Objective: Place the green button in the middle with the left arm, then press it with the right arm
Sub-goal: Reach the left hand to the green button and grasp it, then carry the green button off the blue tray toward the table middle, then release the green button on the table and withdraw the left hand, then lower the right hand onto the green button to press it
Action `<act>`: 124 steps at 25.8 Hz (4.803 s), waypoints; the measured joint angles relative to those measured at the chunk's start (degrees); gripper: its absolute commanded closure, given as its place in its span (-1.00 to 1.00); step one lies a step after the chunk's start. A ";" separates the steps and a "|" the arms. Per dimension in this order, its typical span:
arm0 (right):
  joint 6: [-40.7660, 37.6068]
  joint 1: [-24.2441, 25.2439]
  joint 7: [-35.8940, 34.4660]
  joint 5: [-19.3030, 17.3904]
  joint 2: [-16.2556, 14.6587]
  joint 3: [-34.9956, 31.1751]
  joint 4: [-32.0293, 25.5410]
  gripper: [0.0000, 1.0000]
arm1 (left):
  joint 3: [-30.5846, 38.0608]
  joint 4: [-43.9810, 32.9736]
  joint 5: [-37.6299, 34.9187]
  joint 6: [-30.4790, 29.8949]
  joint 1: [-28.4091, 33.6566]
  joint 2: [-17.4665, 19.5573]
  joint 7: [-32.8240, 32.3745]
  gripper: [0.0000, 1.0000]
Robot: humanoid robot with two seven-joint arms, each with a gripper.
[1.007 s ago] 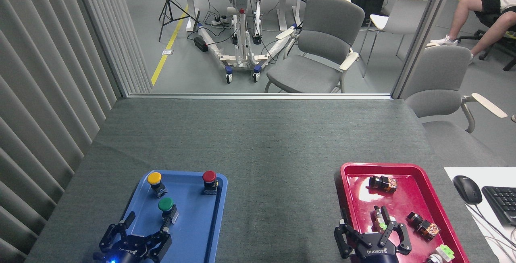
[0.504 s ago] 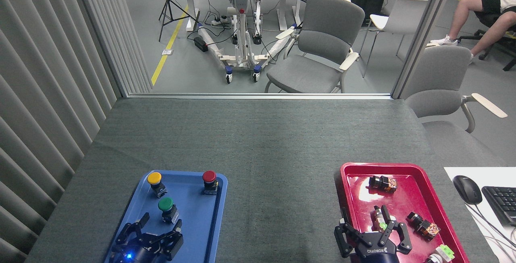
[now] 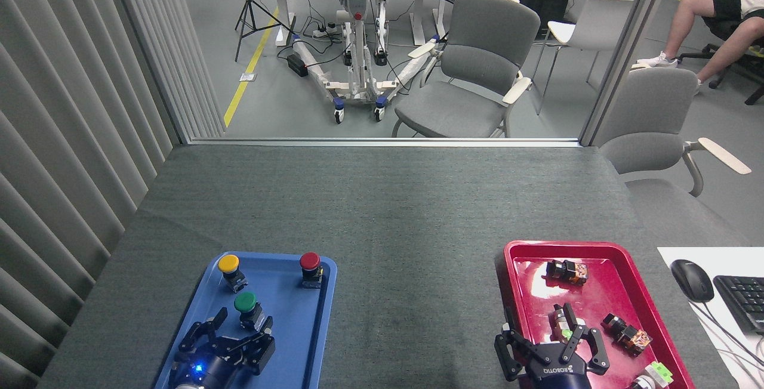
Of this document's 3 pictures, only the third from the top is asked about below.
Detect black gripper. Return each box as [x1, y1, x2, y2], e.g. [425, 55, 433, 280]
[170, 307, 277, 389]
[494, 303, 611, 389]

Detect green push button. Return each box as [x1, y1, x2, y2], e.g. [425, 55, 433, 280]
[233, 292, 267, 331]

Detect yellow push button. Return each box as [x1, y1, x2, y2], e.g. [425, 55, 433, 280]
[217, 254, 249, 294]

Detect red push button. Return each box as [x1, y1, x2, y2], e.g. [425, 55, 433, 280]
[299, 252, 325, 289]

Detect blue plastic tray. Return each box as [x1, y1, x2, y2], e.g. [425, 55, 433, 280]
[153, 251, 338, 389]

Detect red plastic tray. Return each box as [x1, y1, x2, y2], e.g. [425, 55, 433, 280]
[503, 240, 697, 389]

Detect black computer mouse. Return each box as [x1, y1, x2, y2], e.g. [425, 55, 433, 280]
[670, 259, 716, 304]

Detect black keyboard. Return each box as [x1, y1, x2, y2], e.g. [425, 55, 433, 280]
[713, 275, 764, 335]

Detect grey armchair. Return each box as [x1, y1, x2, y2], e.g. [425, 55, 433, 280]
[391, 0, 541, 139]
[597, 67, 753, 197]

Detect white stand on wheels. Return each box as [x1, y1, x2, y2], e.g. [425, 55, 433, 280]
[291, 0, 446, 125]

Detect white plastic chair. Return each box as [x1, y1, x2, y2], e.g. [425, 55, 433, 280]
[530, 0, 636, 117]

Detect black tripod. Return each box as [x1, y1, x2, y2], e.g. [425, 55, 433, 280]
[233, 0, 297, 63]

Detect black office chair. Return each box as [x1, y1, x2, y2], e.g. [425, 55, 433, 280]
[678, 16, 764, 107]

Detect person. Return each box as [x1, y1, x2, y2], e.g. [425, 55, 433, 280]
[636, 0, 764, 97]

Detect silver switch with green base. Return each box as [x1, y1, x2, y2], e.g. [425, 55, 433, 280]
[550, 304, 578, 345]

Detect black orange switch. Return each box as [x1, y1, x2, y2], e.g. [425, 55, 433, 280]
[600, 313, 654, 357]
[546, 260, 590, 286]

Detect white green switch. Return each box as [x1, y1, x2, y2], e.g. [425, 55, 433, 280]
[630, 362, 674, 389]

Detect black mouse cable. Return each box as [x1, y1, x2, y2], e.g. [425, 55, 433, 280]
[691, 300, 764, 372]

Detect silver post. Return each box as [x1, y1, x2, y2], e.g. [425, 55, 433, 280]
[579, 0, 679, 147]

